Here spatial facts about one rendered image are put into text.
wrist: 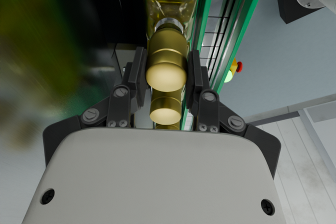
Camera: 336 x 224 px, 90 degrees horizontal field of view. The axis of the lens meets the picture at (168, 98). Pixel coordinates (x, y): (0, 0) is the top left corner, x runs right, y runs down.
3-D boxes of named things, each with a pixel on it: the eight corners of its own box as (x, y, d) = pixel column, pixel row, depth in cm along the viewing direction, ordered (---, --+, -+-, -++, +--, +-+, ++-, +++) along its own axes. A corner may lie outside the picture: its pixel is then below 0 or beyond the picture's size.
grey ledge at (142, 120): (121, 30, 51) (112, 53, 44) (150, 31, 51) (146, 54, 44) (146, 148, 126) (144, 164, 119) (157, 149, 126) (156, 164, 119)
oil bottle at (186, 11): (157, -54, 28) (138, 1, 15) (190, -52, 28) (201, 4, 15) (157, -16, 33) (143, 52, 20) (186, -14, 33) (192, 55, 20)
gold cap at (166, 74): (148, 26, 14) (141, 59, 12) (189, 28, 14) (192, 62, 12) (150, 59, 17) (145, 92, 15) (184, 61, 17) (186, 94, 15)
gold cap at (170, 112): (151, 75, 19) (147, 107, 16) (183, 76, 19) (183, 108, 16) (152, 95, 22) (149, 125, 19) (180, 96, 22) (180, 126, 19)
